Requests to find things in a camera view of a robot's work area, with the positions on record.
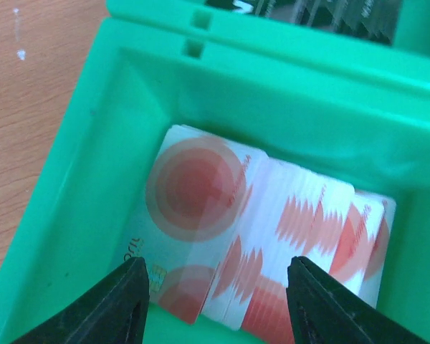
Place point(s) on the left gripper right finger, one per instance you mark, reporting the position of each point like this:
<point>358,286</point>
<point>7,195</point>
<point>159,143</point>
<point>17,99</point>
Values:
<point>324,311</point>

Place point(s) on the red white card stack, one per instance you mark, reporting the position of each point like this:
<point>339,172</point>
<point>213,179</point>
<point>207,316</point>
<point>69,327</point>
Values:
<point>227,220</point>

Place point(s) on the black card stack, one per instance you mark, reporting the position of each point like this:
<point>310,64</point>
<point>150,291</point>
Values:
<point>373,20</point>

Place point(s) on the green bin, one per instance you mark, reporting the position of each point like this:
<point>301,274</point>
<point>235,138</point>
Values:
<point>270,25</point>
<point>351,110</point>

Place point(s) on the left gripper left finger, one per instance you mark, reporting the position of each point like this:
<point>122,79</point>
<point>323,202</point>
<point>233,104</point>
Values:
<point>112,311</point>

